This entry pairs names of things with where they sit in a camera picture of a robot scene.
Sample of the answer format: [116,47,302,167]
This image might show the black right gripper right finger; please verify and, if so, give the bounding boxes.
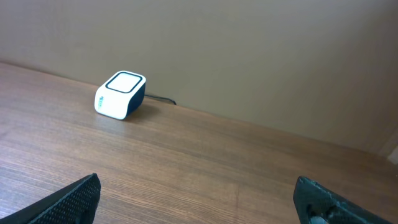
[293,176,391,224]

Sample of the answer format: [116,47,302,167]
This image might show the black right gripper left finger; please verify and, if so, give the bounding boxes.
[1,173,101,224]

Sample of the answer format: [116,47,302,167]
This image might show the white barcode scanner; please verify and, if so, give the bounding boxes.
[94,70,146,120]

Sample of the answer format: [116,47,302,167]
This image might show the black scanner cable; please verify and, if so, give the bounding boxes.
[144,94,177,106]

